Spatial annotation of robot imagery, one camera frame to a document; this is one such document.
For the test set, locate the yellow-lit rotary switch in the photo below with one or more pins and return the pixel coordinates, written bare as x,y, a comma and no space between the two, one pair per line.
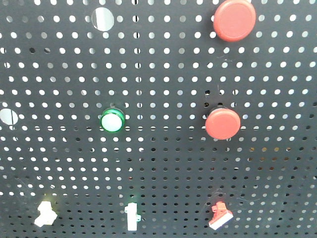
47,215

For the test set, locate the lower red mushroom button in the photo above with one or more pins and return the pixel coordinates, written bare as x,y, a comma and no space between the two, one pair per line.
222,123

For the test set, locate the red mushroom button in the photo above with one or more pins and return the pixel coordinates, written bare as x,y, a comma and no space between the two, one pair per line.
222,123
234,20

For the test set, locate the green illuminated push button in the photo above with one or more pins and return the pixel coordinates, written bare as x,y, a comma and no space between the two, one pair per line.
112,119

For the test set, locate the black perforated pegboard panel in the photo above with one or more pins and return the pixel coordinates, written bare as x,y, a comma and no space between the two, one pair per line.
63,62

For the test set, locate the white green-lit rotary switch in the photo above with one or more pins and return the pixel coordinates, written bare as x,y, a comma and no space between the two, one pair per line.
133,218

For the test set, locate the upper red mushroom button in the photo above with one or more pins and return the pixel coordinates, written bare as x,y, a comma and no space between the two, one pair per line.
234,20

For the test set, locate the red rotary switch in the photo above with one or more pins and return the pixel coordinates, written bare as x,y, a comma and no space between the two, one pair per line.
221,215

